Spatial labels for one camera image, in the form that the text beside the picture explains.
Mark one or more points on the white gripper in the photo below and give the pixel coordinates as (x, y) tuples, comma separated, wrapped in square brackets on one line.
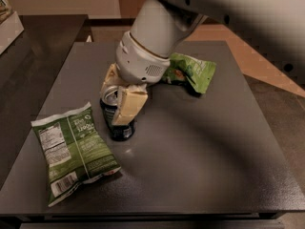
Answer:
[(138, 65)]

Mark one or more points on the dark blue pepsi can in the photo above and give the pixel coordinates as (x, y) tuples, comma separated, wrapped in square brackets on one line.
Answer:
[(108, 103)]

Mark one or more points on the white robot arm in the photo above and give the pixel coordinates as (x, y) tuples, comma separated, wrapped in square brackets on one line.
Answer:
[(275, 28)]

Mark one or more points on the crumpled light green snack bag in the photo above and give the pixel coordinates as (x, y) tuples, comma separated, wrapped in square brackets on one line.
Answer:
[(187, 70)]

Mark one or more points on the green jalapeno chip bag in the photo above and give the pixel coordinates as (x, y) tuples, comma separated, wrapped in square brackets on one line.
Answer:
[(74, 151)]

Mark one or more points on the white box on counter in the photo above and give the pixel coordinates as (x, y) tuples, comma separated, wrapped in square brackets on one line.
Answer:
[(10, 25)]

